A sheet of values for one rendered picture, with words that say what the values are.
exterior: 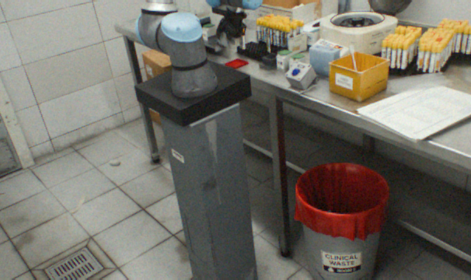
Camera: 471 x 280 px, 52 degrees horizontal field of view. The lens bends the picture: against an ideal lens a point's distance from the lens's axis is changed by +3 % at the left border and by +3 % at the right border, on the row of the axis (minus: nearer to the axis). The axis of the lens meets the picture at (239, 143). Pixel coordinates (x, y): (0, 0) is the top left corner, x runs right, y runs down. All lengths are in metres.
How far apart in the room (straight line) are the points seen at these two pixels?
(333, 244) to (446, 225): 0.45
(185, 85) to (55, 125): 1.96
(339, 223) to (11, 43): 2.19
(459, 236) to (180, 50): 1.23
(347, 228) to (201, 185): 0.56
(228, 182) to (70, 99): 1.87
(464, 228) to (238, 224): 0.86
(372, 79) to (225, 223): 0.72
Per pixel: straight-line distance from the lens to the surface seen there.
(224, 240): 1.79
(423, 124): 1.39
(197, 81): 1.48
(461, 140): 1.36
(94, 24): 3.29
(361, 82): 1.50
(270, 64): 1.80
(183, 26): 1.43
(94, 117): 3.43
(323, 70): 1.69
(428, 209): 2.09
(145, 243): 2.40
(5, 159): 3.27
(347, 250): 1.88
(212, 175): 1.60
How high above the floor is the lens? 1.56
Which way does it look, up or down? 31 degrees down
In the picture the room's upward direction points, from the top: 6 degrees counter-clockwise
